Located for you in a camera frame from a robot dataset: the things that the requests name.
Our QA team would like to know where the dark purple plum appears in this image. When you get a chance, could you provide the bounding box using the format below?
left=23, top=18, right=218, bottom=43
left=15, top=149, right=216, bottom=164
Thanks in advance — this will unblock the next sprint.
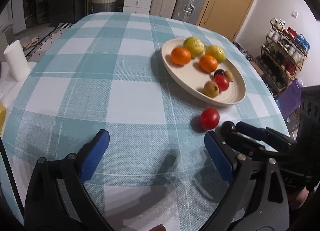
left=220, top=121, right=235, bottom=138
left=214, top=69, right=225, bottom=77

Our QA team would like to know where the silver hard suitcase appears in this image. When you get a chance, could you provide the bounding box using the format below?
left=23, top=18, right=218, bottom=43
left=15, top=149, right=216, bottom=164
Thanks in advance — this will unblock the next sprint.
left=171, top=0, right=205, bottom=24

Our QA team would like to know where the red cherry tomato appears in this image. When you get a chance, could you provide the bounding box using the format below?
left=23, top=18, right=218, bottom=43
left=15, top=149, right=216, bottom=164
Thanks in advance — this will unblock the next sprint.
left=199, top=108, right=220, bottom=131
left=214, top=75, right=229, bottom=92

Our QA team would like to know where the large orange mandarin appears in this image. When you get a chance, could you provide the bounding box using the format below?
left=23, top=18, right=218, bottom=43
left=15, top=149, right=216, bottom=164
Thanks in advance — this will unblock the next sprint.
left=170, top=47, right=191, bottom=66

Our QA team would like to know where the wooden door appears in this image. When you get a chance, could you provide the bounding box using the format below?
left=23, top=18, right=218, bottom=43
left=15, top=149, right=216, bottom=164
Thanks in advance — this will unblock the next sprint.
left=197, top=0, right=254, bottom=41

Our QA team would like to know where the woven laundry basket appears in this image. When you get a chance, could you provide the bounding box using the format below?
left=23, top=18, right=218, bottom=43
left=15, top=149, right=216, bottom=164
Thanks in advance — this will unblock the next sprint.
left=91, top=0, right=117, bottom=13

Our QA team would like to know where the shoe rack with shoes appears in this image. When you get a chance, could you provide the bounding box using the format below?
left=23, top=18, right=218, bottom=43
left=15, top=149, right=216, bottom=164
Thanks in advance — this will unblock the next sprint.
left=257, top=17, right=310, bottom=98

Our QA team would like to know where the cream round plate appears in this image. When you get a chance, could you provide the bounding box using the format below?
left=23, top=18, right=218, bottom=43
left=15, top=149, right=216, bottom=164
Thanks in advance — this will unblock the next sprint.
left=161, top=38, right=247, bottom=106

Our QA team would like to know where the teal checked tablecloth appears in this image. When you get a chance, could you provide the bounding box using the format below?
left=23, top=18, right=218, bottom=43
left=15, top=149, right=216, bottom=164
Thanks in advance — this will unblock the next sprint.
left=3, top=13, right=287, bottom=230

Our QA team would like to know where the left hand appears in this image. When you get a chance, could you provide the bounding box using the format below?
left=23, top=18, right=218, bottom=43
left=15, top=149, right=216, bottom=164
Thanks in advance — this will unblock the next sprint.
left=149, top=224, right=166, bottom=231

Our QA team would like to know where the white paper towel roll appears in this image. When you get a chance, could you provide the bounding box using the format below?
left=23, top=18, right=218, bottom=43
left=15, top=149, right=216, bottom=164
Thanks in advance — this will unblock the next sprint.
left=3, top=40, right=31, bottom=82

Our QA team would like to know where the purple bag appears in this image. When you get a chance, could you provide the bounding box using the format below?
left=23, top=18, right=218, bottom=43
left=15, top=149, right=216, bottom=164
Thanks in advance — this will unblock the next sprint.
left=276, top=78, right=304, bottom=119

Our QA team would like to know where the yellow-green citrus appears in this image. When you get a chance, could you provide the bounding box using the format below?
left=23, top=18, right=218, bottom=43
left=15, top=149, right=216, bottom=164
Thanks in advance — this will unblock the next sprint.
left=205, top=45, right=226, bottom=63
left=183, top=36, right=204, bottom=58

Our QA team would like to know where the brown longan fruit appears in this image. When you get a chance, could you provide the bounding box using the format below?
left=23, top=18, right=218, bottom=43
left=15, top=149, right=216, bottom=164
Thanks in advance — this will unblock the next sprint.
left=203, top=81, right=220, bottom=98
left=224, top=70, right=233, bottom=82

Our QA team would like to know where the right hand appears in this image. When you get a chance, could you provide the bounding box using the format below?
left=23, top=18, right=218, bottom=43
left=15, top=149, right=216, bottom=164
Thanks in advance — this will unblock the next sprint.
left=287, top=187, right=309, bottom=209

